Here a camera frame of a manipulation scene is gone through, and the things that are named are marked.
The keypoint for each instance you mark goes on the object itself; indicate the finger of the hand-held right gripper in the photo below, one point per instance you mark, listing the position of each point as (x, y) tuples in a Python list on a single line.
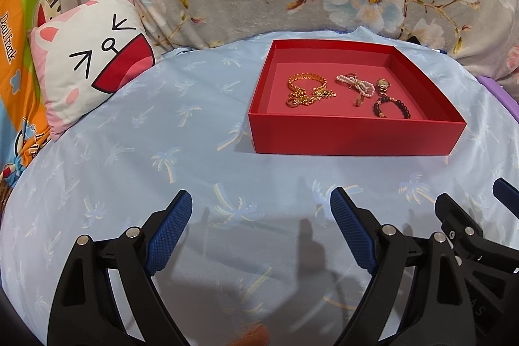
[(507, 194), (458, 224)]

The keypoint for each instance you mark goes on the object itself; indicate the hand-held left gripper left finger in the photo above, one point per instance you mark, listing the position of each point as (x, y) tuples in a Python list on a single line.
[(170, 232)]

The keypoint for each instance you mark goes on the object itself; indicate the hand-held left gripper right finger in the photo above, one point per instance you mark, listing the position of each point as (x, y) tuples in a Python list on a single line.
[(352, 228)]

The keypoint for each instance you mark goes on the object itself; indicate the red cardboard box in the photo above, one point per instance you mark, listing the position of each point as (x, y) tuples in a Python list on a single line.
[(324, 139)]

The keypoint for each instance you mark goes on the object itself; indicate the gold link bangle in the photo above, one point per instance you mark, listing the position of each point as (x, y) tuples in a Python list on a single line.
[(304, 77)]

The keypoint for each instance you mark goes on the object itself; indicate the person's left hand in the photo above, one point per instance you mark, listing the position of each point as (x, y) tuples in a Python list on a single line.
[(253, 336)]

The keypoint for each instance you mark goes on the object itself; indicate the light blue palm-print sheet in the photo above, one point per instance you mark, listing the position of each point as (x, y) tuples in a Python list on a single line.
[(162, 127)]

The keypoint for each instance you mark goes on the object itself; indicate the purple mat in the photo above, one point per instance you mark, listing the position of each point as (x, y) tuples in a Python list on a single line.
[(498, 88)]

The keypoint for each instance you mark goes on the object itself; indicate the small gold watch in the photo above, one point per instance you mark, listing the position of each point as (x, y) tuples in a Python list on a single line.
[(383, 85)]

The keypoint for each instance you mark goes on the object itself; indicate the white blue pen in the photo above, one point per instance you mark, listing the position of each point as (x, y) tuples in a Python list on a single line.
[(440, 51)]

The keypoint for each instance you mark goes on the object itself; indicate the white cat face pillow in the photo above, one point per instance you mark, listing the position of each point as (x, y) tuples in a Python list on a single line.
[(81, 86)]

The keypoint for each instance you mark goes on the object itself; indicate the colourful cartoon blanket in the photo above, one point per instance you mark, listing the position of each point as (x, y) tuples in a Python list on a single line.
[(20, 46)]

